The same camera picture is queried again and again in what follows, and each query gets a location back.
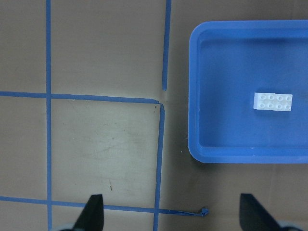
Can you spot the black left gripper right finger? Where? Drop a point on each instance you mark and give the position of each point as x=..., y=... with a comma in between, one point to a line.
x=254, y=217

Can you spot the blue plastic tray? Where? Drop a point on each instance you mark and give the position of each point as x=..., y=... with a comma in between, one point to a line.
x=228, y=62

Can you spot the white block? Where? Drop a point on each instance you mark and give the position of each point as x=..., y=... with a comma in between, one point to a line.
x=264, y=101
x=283, y=102

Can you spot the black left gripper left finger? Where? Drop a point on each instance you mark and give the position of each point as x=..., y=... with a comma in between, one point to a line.
x=92, y=216

